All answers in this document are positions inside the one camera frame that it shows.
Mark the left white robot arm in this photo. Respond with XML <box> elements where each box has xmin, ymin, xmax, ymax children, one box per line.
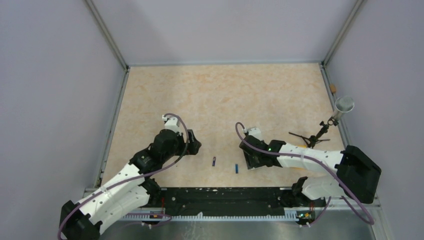
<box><xmin>57</xmin><ymin>129</ymin><xmax>202</xmax><ymax>240</ymax></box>

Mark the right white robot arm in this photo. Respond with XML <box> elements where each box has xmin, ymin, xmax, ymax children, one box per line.
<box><xmin>239</xmin><ymin>135</ymin><xmax>382</xmax><ymax>206</ymax></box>

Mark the silver microphone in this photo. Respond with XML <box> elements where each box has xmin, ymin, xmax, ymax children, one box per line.
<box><xmin>329</xmin><ymin>96</ymin><xmax>355</xmax><ymax>126</ymax></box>

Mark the small tan cork piece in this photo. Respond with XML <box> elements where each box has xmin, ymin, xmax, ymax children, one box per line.
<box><xmin>329</xmin><ymin>84</ymin><xmax>337</xmax><ymax>94</ymax></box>

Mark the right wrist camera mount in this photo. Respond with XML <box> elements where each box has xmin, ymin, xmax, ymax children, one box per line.
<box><xmin>243</xmin><ymin>127</ymin><xmax>264</xmax><ymax>141</ymax></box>

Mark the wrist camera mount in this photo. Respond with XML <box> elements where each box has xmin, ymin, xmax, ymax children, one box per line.
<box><xmin>243</xmin><ymin>127</ymin><xmax>264</xmax><ymax>141</ymax></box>
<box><xmin>161</xmin><ymin>113</ymin><xmax>181</xmax><ymax>134</ymax></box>

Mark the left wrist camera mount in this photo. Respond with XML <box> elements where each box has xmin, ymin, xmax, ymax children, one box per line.
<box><xmin>161</xmin><ymin>113</ymin><xmax>181</xmax><ymax>134</ymax></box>

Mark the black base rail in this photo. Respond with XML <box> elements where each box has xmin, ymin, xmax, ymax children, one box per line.
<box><xmin>145</xmin><ymin>187</ymin><xmax>327</xmax><ymax>218</ymax></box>

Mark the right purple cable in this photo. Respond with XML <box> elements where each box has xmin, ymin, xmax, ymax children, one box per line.
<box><xmin>235</xmin><ymin>121</ymin><xmax>375</xmax><ymax>226</ymax></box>

